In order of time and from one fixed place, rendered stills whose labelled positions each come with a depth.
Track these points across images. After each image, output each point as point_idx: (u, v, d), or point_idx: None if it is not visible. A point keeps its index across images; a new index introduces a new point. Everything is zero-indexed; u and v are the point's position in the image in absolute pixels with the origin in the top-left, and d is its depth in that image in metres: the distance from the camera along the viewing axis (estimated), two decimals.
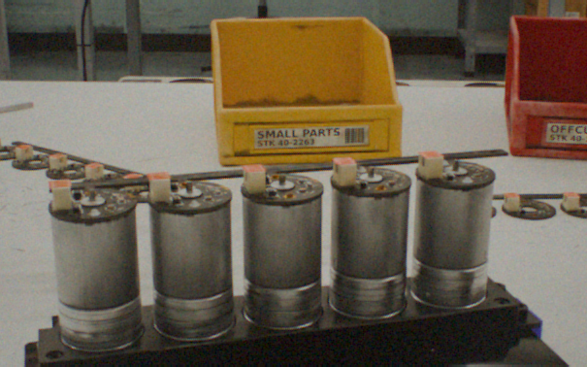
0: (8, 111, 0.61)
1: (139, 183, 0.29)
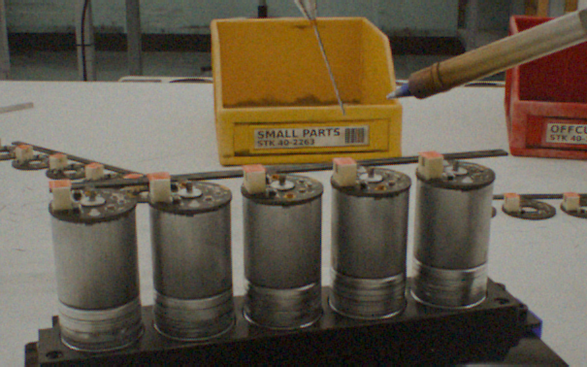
0: (8, 111, 0.61)
1: (139, 183, 0.29)
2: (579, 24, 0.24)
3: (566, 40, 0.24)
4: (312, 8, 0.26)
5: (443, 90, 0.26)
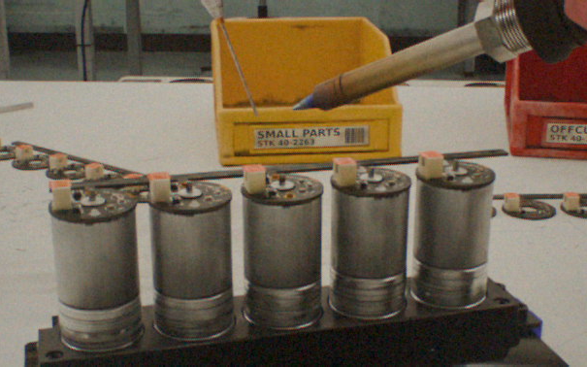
0: (8, 111, 0.61)
1: (139, 183, 0.29)
2: (476, 36, 0.23)
3: (464, 51, 0.23)
4: (217, 6, 0.25)
5: (346, 102, 0.26)
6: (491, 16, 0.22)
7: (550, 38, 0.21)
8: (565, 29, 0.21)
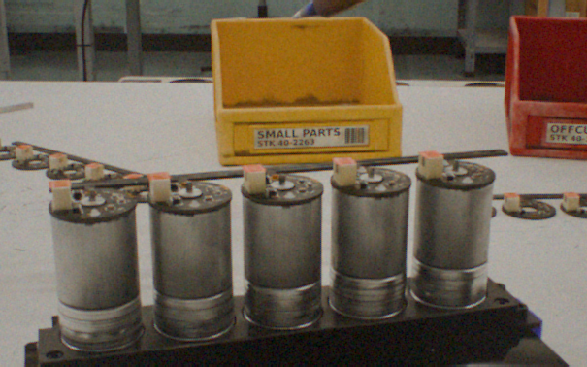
0: (8, 111, 0.61)
1: (139, 183, 0.29)
2: None
3: None
4: None
5: (348, 7, 0.25)
6: None
7: None
8: None
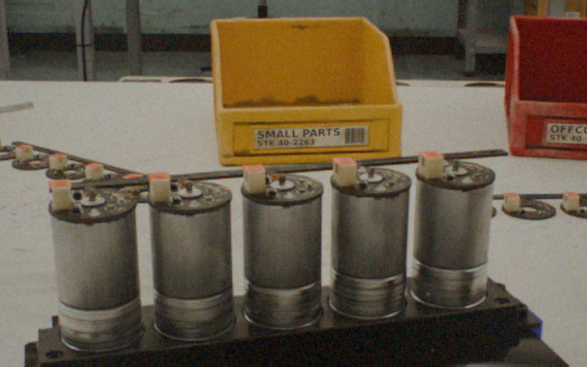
0: (8, 111, 0.61)
1: (139, 183, 0.29)
2: None
3: None
4: None
5: None
6: None
7: None
8: None
